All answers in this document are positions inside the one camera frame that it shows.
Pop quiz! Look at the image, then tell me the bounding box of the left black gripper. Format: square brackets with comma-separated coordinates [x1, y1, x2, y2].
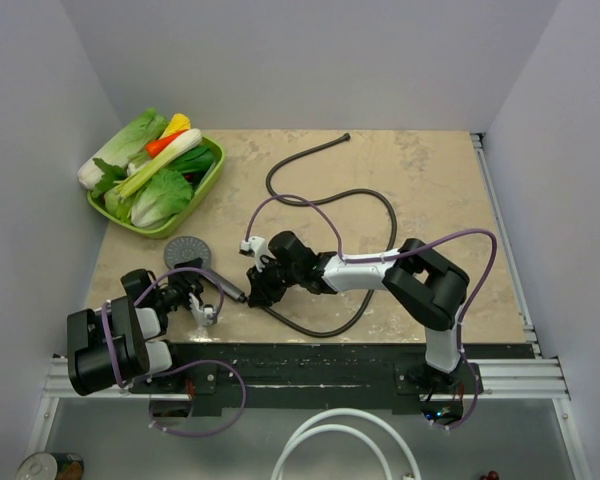
[152, 257, 203, 313]

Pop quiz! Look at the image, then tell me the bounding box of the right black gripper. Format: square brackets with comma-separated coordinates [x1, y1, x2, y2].
[247, 256, 302, 307]

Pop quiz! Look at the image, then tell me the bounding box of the grey shower head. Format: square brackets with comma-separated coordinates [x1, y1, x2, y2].
[163, 236, 247, 303]

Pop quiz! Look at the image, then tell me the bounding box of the black shower hose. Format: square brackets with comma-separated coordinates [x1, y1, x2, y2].
[246, 131, 398, 340]

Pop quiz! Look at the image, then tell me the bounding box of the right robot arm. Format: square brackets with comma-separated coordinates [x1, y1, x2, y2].
[240, 231, 469, 393]

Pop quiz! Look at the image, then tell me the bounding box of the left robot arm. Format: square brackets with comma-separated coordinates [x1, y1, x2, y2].
[67, 257, 219, 396]

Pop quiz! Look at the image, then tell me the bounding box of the green lettuce toy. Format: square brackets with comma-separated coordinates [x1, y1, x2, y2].
[104, 169, 194, 229]

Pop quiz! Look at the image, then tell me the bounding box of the dark green vegetable toy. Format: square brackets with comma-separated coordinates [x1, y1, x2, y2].
[166, 145, 215, 175]

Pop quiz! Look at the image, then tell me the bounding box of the green plastic tray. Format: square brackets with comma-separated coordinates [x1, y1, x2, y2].
[86, 136, 226, 239]

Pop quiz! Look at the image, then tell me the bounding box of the orange carrot toy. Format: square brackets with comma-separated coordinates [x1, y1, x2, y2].
[145, 130, 185, 158]

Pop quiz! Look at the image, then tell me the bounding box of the white leek toy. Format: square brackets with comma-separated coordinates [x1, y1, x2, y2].
[113, 128, 202, 199]

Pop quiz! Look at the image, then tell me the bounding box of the yellow pepper toy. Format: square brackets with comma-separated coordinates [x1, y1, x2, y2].
[160, 113, 191, 139]

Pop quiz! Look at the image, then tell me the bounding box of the napa cabbage toy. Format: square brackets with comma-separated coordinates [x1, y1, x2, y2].
[77, 108, 168, 190]

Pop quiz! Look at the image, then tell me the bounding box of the tin can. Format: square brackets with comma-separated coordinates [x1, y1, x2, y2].
[15, 452, 85, 480]

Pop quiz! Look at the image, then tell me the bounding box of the red small object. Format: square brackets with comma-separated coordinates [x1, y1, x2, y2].
[479, 470, 500, 480]

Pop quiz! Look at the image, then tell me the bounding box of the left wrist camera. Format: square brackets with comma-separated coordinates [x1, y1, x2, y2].
[188, 293, 218, 327]

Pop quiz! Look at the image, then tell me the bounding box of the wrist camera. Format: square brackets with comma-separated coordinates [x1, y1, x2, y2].
[239, 236, 270, 260]
[188, 293, 218, 327]

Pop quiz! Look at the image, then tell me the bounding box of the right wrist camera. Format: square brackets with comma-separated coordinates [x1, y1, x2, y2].
[239, 236, 270, 260]

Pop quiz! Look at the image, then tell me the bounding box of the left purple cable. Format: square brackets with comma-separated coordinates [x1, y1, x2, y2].
[99, 266, 248, 440]

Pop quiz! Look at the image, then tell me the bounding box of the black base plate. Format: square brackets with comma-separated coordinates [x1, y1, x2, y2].
[69, 342, 536, 417]

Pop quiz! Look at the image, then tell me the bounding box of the white hose loop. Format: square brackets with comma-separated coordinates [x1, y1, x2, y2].
[270, 408, 422, 480]

